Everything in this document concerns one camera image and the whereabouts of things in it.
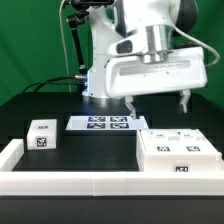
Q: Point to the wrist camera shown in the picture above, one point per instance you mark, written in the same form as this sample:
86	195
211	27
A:
128	46

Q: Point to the white cabinet body box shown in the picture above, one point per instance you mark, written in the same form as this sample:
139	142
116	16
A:
178	160

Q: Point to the small white cabinet top block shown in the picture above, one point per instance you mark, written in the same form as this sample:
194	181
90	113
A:
42	134

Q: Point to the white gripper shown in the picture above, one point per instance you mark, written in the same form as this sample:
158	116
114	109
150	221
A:
128	76

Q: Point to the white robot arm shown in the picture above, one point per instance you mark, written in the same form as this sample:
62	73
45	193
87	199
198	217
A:
155	21

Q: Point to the white U-shaped obstacle fence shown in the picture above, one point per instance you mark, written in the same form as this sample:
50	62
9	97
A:
23	183

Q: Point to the white base tag plate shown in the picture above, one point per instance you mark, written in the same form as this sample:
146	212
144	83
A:
108	123

